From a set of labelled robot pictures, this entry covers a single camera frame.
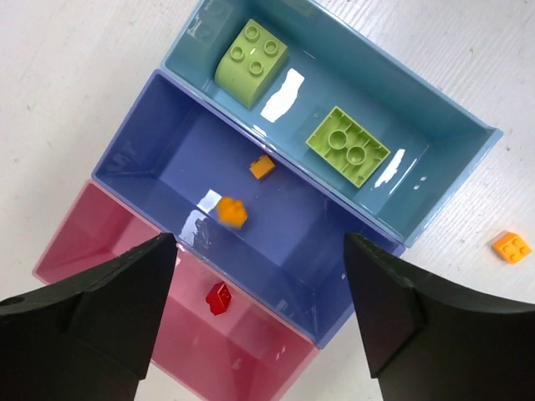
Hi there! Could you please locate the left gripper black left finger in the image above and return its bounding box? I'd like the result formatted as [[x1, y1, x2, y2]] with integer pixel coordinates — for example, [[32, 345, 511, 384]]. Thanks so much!
[[1, 233, 177, 400]]

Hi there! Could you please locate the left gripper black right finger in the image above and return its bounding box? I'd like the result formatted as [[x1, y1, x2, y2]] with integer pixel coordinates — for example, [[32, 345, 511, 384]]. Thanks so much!
[[344, 233, 534, 400]]

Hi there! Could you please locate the red lego piece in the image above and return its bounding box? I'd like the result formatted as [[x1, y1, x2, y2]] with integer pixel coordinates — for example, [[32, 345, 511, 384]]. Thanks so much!
[[206, 282, 232, 316]]

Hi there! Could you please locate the orange lego piece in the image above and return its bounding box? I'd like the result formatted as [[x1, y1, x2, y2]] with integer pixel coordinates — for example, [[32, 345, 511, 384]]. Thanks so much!
[[249, 155, 276, 180], [216, 196, 247, 229]]

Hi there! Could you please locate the green lego brick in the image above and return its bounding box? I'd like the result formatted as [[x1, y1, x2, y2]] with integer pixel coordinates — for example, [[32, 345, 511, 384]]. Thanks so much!
[[215, 19, 289, 109], [306, 106, 390, 188]]

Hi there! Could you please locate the pink container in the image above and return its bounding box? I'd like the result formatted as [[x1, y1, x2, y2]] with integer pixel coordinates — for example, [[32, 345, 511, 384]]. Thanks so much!
[[33, 180, 318, 400]]

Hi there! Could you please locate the orange lego brick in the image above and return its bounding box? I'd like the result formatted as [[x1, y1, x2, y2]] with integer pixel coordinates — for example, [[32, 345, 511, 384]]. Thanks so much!
[[492, 231, 532, 264]]

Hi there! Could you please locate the light blue container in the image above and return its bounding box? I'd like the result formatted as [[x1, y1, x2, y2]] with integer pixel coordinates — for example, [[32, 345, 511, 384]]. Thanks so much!
[[162, 1, 502, 246]]

